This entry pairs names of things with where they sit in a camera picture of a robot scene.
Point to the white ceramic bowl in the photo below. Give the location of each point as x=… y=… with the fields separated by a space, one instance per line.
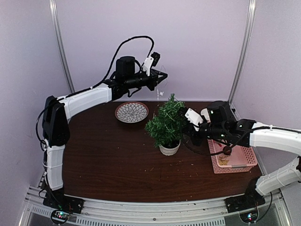
x=205 y=113

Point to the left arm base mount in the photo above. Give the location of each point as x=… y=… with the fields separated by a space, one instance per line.
x=68 y=204

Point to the aluminium frame post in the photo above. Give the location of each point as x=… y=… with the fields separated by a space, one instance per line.
x=59 y=40
x=245 y=44

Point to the small green christmas tree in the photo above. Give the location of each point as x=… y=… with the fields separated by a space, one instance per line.
x=165 y=126

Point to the gold star ornament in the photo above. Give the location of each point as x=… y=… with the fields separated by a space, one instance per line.
x=223 y=161

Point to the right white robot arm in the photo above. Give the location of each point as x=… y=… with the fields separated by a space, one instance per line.
x=250 y=133

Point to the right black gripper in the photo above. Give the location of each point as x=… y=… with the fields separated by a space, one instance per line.
x=197 y=141

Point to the left aluminium frame post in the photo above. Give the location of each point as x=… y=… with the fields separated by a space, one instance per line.
x=59 y=40

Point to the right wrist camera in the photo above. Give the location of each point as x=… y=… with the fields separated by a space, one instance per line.
x=192 y=117

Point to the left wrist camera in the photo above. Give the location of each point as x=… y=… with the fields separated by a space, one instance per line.
x=149 y=62

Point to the red bauble ornament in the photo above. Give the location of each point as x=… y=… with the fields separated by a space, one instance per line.
x=227 y=150

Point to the right aluminium frame post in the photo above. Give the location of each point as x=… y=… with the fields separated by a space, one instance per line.
x=245 y=44

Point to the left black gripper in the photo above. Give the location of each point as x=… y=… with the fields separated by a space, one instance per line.
x=154 y=78

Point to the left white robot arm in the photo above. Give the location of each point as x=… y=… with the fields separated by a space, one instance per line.
x=59 y=110

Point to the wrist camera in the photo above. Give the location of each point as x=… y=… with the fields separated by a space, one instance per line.
x=192 y=117
x=149 y=62

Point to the pink plastic basket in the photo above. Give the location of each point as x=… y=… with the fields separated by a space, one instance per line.
x=242 y=159

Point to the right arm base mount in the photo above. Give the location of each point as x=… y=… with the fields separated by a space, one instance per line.
x=240 y=203

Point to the patterned ceramic plate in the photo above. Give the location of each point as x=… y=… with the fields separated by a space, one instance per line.
x=131 y=112

